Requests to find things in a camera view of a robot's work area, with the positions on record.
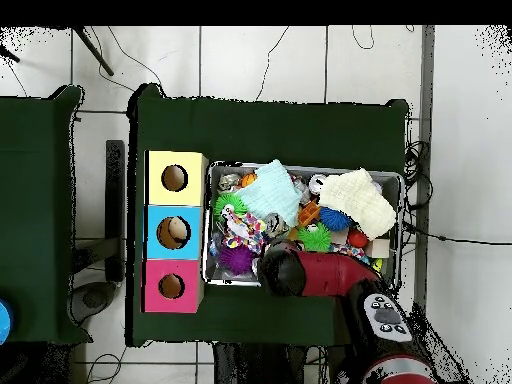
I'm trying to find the cream knitted cloth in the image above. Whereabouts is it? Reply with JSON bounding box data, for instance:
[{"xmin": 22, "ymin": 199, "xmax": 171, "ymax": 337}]
[{"xmin": 317, "ymin": 166, "xmax": 398, "ymax": 241}]

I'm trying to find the dark green side cloth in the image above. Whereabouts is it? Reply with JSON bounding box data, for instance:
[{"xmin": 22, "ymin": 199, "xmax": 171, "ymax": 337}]
[{"xmin": 0, "ymin": 84, "xmax": 93, "ymax": 347}]

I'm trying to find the silver wire mesh bin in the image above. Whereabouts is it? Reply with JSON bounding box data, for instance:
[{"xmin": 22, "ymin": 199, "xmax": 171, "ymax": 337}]
[{"xmin": 203, "ymin": 160, "xmax": 404, "ymax": 294}]

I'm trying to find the grey stand foot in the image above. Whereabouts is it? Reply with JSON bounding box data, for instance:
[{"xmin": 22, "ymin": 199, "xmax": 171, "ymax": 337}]
[{"xmin": 70, "ymin": 280, "xmax": 118, "ymax": 325}]

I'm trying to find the clear plastic packet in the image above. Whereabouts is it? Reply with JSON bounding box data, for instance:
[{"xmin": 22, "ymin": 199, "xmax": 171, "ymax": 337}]
[{"xmin": 207, "ymin": 231, "xmax": 224, "ymax": 258}]

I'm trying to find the wooden box with three holes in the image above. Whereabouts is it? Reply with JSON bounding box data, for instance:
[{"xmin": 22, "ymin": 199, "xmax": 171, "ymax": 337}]
[{"xmin": 141, "ymin": 149, "xmax": 210, "ymax": 314}]

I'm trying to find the orange plastic toy crate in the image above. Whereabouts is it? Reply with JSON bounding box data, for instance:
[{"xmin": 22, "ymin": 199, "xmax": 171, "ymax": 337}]
[{"xmin": 297, "ymin": 199, "xmax": 321, "ymax": 228}]

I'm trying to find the dark green table cloth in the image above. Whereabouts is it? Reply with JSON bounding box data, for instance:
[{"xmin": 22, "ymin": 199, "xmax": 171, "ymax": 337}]
[{"xmin": 125, "ymin": 82, "xmax": 410, "ymax": 357}]

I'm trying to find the large green puffer toy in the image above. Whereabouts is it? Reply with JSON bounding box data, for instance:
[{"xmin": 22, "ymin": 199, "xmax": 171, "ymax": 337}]
[{"xmin": 297, "ymin": 222, "xmax": 333, "ymax": 253}]

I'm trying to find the silver drink can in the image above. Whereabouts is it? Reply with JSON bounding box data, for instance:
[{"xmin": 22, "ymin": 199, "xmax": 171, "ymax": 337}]
[{"xmin": 263, "ymin": 213, "xmax": 290, "ymax": 239}]

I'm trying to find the small green puffer toy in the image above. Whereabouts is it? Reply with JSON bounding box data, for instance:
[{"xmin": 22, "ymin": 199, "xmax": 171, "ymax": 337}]
[{"xmin": 213, "ymin": 193, "xmax": 249, "ymax": 220}]

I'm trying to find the black cable bundle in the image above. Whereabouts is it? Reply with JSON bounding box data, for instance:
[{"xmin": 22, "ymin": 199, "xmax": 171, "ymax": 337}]
[{"xmin": 401, "ymin": 139, "xmax": 435, "ymax": 211}]

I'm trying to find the blue round object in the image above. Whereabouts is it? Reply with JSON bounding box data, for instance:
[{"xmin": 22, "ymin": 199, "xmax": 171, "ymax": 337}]
[{"xmin": 0, "ymin": 298, "xmax": 14, "ymax": 347}]

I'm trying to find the black tripod leg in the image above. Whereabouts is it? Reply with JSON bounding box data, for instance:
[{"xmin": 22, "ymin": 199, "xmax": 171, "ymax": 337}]
[{"xmin": 73, "ymin": 26, "xmax": 115, "ymax": 77}]

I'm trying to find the mint green knitted cloth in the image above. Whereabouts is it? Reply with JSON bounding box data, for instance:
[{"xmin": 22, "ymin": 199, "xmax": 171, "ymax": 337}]
[{"xmin": 234, "ymin": 159, "xmax": 303, "ymax": 228}]

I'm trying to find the black upright panel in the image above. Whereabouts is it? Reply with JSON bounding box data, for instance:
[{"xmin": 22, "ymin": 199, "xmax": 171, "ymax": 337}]
[{"xmin": 104, "ymin": 139, "xmax": 126, "ymax": 283}]

